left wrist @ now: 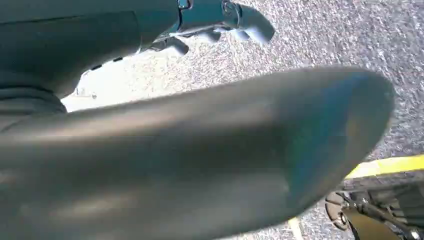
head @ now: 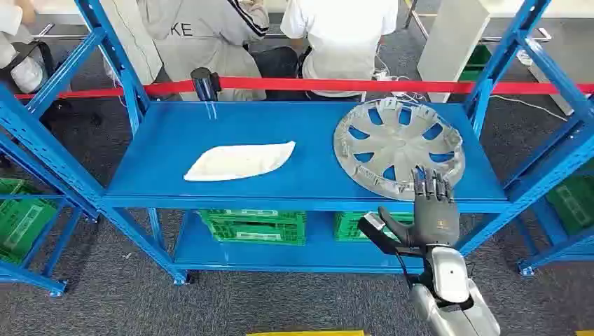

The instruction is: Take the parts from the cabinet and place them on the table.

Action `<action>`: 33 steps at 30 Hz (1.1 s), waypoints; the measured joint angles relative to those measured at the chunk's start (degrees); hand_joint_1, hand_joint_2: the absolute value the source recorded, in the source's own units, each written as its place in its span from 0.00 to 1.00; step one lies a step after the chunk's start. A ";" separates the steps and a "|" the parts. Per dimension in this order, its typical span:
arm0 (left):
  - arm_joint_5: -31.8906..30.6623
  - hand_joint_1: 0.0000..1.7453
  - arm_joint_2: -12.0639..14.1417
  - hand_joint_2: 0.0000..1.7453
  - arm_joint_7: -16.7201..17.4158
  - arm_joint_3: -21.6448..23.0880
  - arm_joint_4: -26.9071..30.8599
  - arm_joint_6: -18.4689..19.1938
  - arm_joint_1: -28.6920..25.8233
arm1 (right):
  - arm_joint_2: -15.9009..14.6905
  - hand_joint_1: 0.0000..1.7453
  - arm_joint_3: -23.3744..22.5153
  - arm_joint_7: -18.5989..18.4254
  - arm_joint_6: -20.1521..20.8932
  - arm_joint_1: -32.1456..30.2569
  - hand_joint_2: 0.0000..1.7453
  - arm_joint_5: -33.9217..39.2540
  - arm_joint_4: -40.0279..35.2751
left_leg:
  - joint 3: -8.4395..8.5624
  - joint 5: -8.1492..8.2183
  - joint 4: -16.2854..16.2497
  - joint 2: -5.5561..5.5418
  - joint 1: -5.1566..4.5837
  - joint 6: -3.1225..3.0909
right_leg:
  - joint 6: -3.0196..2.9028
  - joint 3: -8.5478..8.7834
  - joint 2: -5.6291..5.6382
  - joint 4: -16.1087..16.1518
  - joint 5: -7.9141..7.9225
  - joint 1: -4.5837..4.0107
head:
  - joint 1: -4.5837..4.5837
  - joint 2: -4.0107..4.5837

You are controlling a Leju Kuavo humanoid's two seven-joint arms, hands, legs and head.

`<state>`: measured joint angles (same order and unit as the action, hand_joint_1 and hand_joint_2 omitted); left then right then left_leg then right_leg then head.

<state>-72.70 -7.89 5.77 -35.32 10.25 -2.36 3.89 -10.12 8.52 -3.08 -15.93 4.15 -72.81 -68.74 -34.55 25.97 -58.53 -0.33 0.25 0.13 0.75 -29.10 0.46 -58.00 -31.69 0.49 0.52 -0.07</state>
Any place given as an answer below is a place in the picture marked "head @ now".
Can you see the red barrier tape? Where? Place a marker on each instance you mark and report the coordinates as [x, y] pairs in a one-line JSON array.
[[325, 85]]

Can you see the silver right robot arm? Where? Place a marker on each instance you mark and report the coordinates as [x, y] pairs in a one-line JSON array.
[[448, 287]]

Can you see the white panel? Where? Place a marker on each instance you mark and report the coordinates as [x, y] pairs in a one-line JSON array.
[[450, 46]]

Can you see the silver wheel hubcap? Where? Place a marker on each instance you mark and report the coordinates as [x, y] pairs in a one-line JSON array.
[[399, 146]]

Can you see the white power strip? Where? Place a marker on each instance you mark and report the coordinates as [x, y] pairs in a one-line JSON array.
[[385, 75]]

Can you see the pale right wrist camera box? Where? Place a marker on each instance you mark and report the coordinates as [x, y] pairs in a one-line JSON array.
[[371, 225]]

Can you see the person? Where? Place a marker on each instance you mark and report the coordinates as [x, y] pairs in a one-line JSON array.
[[18, 46], [341, 37], [204, 42]]

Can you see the green plastic crate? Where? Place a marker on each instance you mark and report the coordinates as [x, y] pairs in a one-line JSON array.
[[348, 227], [573, 201], [255, 227], [23, 222], [478, 60]]

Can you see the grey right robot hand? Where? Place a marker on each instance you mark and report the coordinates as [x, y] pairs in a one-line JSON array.
[[434, 222]]

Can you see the blue metal shelving rack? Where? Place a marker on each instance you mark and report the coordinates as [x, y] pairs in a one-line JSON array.
[[564, 248], [278, 125], [42, 148]]

